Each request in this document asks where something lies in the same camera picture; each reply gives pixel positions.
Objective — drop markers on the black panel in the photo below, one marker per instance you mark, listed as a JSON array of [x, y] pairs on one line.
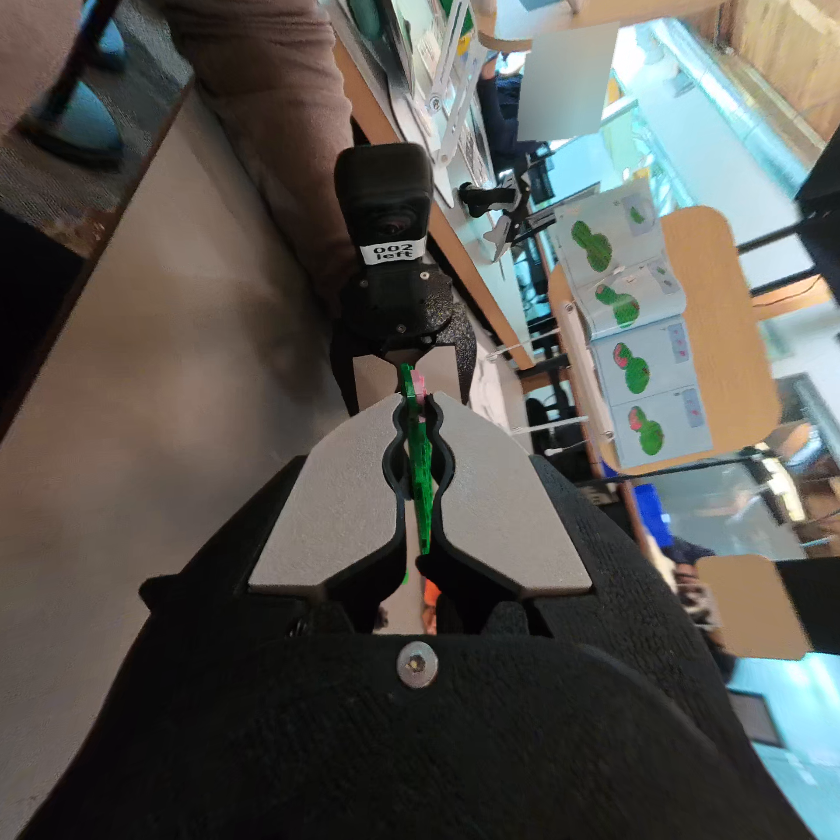
[[814, 604]]

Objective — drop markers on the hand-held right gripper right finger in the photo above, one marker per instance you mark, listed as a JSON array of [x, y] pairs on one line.
[[512, 518]]

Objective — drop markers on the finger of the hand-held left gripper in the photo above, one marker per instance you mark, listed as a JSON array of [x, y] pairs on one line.
[[374, 380], [443, 374]]

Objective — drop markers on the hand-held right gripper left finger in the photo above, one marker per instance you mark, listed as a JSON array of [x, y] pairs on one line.
[[341, 512]]

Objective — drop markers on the green lego baseplate assembly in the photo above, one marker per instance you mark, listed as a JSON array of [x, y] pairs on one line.
[[420, 459]]

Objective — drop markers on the lego instruction booklet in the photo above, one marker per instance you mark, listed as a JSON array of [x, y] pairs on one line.
[[630, 328]]

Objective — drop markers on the silver ventilation duct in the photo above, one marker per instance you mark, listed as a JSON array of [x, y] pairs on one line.
[[735, 98]]

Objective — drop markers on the wooden board stand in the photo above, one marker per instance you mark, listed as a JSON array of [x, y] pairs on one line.
[[735, 315]]

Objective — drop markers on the white articulated stand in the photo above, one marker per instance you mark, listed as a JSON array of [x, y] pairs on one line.
[[453, 79]]

